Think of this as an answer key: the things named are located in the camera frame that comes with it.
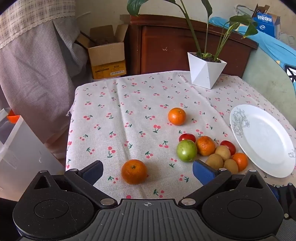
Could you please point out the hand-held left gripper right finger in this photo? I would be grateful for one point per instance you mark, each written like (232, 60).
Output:
(203, 172)

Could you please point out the brown kiwi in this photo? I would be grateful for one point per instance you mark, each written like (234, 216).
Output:
(214, 161)
(231, 166)
(222, 152)

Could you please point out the cherry print tablecloth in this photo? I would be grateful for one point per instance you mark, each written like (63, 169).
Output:
(129, 104)

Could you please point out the blue printed blanket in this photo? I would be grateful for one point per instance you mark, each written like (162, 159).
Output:
(272, 46)

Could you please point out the orange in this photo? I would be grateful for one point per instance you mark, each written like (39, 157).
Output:
(205, 146)
(241, 161)
(134, 172)
(177, 116)

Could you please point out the orange item in bin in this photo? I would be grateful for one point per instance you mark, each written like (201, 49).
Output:
(13, 118)

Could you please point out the green leafy plant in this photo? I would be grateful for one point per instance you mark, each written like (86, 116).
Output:
(241, 19)

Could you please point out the dark wooden cabinet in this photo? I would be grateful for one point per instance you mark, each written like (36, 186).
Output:
(161, 46)

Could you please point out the clear plastic bin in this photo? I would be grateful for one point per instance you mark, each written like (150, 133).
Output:
(20, 150)

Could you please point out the white plate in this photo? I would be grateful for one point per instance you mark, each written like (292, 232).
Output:
(261, 139)

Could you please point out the lilac checked cloth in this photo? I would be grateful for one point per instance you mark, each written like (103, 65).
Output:
(39, 81)

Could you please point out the open cardboard box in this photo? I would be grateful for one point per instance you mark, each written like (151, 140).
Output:
(106, 55)

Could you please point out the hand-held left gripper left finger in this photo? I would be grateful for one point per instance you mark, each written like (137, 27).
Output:
(93, 172)

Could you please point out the blue and white carton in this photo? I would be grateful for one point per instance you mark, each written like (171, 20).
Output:
(266, 25)

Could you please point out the beige plaid curtain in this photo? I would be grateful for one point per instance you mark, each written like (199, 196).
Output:
(27, 18)

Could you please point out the red cherry tomato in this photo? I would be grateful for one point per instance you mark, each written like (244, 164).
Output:
(229, 147)
(187, 137)

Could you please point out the grey-green padded headboard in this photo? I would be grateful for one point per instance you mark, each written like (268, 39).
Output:
(266, 81)

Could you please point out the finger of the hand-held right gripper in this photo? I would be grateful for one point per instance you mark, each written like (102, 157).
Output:
(274, 192)

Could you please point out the white faceted plant pot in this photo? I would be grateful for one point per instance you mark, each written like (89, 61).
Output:
(203, 71)

